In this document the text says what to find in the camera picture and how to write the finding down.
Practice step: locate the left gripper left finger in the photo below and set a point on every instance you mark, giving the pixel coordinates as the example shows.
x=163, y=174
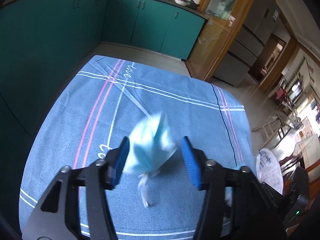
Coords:
x=57, y=215

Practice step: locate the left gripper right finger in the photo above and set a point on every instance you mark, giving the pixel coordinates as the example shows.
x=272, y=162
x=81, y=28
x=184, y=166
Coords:
x=236, y=205

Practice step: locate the teal kitchen cabinets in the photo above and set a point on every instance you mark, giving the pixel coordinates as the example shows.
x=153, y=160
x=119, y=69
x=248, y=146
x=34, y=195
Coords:
x=42, y=42

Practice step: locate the wooden chair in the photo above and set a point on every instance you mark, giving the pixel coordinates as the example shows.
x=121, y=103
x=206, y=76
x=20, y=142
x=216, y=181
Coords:
x=273, y=131

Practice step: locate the light blue face mask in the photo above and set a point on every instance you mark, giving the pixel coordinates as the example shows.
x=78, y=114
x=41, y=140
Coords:
x=150, y=148

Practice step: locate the wooden glass door frame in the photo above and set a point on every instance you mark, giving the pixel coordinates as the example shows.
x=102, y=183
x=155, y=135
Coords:
x=224, y=20

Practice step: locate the grey refrigerator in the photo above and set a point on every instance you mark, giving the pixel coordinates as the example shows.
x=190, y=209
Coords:
x=249, y=42

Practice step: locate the white bowl on counter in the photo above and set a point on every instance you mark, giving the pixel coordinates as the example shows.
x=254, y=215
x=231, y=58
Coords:
x=181, y=2

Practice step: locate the white plastic trash bag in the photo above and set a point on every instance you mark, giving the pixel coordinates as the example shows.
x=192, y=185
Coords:
x=268, y=170

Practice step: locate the blue striped tablecloth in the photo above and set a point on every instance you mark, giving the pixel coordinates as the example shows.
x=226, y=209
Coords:
x=212, y=119

